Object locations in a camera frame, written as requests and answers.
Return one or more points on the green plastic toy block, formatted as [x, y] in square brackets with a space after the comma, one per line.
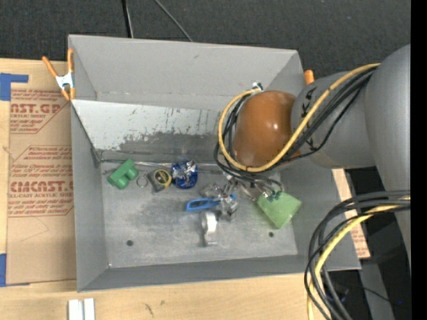
[121, 175]

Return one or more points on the pale green sponge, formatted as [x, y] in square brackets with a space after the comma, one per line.
[279, 210]

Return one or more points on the white and grey metal tool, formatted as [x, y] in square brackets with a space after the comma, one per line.
[209, 223]

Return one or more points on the blue plastic tool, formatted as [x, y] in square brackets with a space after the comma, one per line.
[198, 204]

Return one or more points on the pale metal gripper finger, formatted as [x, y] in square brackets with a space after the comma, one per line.
[230, 208]
[213, 190]

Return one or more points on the yellow and black tape measure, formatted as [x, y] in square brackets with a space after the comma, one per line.
[160, 179]

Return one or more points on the blue and silver foil packet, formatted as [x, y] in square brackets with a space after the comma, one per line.
[184, 175]

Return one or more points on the brown cardboard board, red print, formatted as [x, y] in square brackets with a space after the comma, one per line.
[40, 212]

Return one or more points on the grey metal bin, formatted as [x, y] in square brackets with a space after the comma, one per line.
[160, 232]

